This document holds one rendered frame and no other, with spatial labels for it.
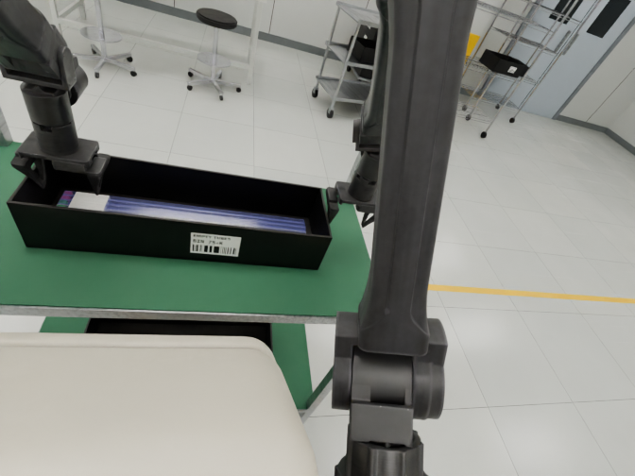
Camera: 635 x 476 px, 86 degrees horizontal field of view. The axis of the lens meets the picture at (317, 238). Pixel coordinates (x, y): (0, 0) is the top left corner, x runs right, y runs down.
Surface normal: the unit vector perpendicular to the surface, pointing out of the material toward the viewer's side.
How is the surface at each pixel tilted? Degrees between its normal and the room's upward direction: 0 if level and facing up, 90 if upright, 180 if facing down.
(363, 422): 42
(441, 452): 0
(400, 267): 70
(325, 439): 0
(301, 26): 90
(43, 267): 0
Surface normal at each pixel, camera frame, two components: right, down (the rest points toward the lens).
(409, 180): -0.11, 0.38
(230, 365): 0.12, -0.99
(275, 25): 0.13, 0.73
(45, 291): 0.28, -0.68
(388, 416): -0.08, -0.14
